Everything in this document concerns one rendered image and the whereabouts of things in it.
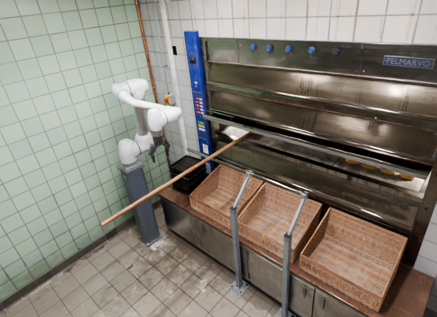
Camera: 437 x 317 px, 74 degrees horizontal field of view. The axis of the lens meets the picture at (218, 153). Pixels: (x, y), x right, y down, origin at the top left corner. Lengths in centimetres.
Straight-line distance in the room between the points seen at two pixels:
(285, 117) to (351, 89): 55
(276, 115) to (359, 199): 88
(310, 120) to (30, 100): 229
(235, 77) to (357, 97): 100
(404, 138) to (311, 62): 75
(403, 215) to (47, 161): 294
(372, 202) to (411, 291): 61
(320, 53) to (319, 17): 22
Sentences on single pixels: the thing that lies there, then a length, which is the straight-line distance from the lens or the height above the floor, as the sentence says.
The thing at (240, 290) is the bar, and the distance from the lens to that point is 297.
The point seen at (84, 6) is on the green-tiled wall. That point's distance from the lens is 309.
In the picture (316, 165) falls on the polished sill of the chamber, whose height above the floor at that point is 118.
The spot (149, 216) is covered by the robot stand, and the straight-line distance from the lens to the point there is 332.
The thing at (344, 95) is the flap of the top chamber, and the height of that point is 177.
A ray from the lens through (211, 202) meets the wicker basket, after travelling 296.
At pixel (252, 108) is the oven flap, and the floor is 154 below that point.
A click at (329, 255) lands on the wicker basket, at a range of 252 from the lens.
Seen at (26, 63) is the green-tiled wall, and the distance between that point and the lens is 291.
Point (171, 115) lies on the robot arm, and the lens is 224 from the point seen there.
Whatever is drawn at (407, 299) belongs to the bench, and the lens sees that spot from 245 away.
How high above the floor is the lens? 244
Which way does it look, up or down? 29 degrees down
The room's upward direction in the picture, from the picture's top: 6 degrees counter-clockwise
